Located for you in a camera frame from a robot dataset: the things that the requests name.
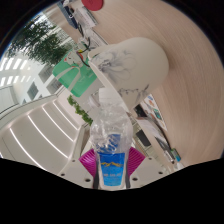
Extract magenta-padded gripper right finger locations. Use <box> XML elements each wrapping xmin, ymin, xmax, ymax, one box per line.
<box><xmin>125</xmin><ymin>146</ymin><xmax>167</xmax><ymax>190</ymax></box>

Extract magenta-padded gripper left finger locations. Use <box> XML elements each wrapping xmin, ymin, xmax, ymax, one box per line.
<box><xmin>58</xmin><ymin>148</ymin><xmax>100</xmax><ymax>190</ymax></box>

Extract clear water bottle blue label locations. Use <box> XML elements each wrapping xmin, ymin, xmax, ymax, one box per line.
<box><xmin>89</xmin><ymin>88</ymin><xmax>134</xmax><ymax>190</ymax></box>

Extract small teal tube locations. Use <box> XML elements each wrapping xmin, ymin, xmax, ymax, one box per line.
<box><xmin>170</xmin><ymin>149</ymin><xmax>183</xmax><ymax>163</ymax></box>

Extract colourful sticker sheet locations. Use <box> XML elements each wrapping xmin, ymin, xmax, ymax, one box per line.
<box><xmin>139</xmin><ymin>94</ymin><xmax>169</xmax><ymax>132</ymax></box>

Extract ceiling light strips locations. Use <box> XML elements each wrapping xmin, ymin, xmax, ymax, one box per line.
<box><xmin>8</xmin><ymin>99</ymin><xmax>81</xmax><ymax>161</ymax></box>

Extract green tote bag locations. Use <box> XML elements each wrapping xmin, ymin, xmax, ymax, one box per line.
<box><xmin>52</xmin><ymin>49</ymin><xmax>98</xmax><ymax>98</ymax></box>

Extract white mug with floral print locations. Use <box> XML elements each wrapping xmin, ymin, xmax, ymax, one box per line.
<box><xmin>87</xmin><ymin>36</ymin><xmax>170</xmax><ymax>111</ymax></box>

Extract row of tall green plants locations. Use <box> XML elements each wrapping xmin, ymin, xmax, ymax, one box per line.
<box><xmin>6</xmin><ymin>19</ymin><xmax>73</xmax><ymax>68</ymax></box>

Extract flat round red coaster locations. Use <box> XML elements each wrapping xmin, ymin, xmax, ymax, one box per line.
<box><xmin>81</xmin><ymin>0</ymin><xmax>105</xmax><ymax>12</ymax></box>

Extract black cable bundle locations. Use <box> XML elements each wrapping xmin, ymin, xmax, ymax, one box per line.
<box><xmin>75</xmin><ymin>34</ymin><xmax>98</xmax><ymax>68</ymax></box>

